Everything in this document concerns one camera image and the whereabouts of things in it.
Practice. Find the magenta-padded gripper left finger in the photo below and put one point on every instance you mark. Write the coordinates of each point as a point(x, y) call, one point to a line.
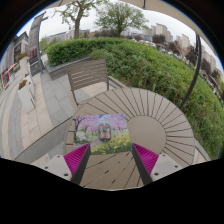
point(58, 166)

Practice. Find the white planter with red flowers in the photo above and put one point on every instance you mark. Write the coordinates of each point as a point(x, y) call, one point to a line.
point(26, 96)
point(24, 65)

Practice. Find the beige umbrella canopy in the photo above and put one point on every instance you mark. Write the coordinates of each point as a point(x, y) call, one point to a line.
point(160, 6)

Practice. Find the green hedge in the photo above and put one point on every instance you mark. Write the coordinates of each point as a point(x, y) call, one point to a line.
point(150, 66)

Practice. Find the black curved umbrella pole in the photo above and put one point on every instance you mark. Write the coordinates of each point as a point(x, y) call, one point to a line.
point(195, 73)

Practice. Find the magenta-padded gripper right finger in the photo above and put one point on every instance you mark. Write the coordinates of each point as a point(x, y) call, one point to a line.
point(165, 165)

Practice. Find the round dense green tree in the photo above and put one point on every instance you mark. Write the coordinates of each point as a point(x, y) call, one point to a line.
point(120, 16)

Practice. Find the flower landscape print mouse pad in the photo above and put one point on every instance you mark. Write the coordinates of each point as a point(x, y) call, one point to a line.
point(86, 133)

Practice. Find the distant apartment buildings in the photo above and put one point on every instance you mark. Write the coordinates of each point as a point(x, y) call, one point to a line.
point(161, 30)

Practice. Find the grey shopfront building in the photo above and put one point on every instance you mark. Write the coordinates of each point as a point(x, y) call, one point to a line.
point(10, 56)

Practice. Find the brown slatted outdoor chair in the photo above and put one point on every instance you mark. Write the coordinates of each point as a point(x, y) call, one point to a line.
point(86, 73)

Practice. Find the tall grey sign pillar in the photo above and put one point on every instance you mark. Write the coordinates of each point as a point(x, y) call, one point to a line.
point(35, 40)

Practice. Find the thin-crowned leaning tree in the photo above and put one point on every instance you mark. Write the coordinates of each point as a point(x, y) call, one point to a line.
point(78, 23)

